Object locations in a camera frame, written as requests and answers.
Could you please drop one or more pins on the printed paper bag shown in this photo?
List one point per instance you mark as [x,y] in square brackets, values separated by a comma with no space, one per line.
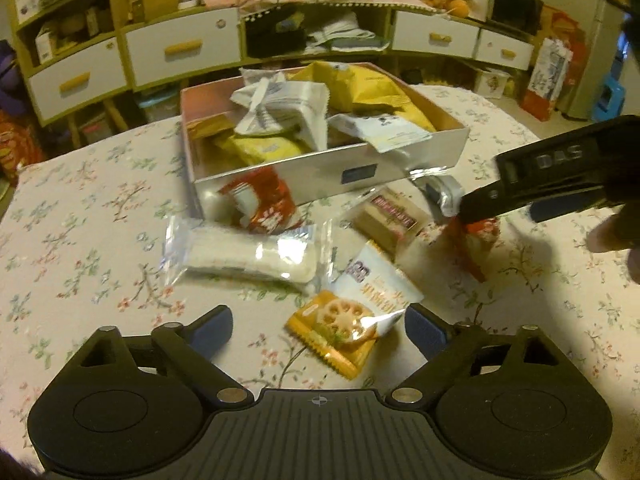
[547,80]

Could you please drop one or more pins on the orange snack packet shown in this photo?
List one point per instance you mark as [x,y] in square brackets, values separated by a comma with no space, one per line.
[210,127]

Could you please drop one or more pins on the red snack packet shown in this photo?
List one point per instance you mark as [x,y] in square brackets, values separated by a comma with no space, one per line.
[477,250]
[265,200]

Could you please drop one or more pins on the small yellow blue-label packet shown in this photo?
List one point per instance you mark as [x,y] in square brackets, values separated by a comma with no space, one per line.
[265,149]

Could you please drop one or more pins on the brown cake packet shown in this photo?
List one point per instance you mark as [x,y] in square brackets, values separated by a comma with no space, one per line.
[392,220]

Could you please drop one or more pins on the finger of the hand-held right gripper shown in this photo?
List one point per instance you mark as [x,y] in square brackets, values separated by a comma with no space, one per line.
[565,207]
[485,205]

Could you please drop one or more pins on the red paper bag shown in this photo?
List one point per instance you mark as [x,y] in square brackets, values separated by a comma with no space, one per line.
[562,25]

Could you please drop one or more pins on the yellow toy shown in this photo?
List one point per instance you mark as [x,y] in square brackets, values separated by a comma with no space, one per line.
[447,79]

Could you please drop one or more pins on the white striped pouch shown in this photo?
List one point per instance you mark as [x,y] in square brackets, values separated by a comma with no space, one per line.
[307,115]
[260,105]

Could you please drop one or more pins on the clear storage bin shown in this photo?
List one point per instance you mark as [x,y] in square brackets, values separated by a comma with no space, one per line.
[97,130]
[160,109]

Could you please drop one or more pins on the black white appliance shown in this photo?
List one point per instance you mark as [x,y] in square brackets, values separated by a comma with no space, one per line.
[517,7]

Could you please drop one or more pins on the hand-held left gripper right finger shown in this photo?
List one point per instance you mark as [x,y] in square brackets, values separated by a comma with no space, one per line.
[425,332]

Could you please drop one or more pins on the long yellow snack bag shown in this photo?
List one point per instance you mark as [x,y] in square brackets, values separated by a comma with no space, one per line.
[322,80]

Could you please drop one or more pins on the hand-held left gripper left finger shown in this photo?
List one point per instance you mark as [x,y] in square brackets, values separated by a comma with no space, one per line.
[215,332]

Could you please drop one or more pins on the white flower-print box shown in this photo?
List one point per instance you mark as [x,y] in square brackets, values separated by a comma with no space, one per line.
[492,82]

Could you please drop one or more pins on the grey refrigerator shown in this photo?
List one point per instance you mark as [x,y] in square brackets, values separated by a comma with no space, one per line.
[600,35]

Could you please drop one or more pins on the purple plush toy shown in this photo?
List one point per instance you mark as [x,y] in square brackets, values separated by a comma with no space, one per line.
[7,75]

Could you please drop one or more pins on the silver foil packet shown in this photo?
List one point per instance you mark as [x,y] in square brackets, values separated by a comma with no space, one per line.
[440,192]

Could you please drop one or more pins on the large yellow chip bag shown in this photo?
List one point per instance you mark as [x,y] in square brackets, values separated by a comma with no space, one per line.
[395,105]

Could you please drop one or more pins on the blue stool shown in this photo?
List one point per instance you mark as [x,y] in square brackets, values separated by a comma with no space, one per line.
[611,97]

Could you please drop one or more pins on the wooden box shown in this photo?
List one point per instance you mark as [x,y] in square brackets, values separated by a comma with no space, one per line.
[155,9]

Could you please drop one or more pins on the small white carton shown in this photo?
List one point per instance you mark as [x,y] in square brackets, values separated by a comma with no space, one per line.
[44,45]

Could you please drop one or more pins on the orange white cracker packet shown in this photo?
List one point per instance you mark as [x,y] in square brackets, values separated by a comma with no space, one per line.
[340,330]

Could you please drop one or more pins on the orange printed bag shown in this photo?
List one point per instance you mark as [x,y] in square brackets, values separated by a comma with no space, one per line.
[17,145]

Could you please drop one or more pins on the wooden shelf cabinet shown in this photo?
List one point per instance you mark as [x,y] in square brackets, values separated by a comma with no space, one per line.
[120,25]

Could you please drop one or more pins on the wooden low cabinet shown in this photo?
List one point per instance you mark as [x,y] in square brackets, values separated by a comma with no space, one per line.
[380,20]

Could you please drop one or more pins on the pile of papers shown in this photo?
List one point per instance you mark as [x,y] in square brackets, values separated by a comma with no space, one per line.
[345,32]

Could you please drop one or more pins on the person's right hand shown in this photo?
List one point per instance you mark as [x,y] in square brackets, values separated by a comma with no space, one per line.
[602,237]

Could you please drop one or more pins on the white cardboard snack box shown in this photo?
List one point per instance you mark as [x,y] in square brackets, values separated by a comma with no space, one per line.
[310,175]

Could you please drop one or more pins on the clear long bread packet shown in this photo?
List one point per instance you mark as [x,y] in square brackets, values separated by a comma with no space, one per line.
[250,257]

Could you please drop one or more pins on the orange fruit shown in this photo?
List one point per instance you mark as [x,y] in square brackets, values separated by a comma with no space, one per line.
[459,9]

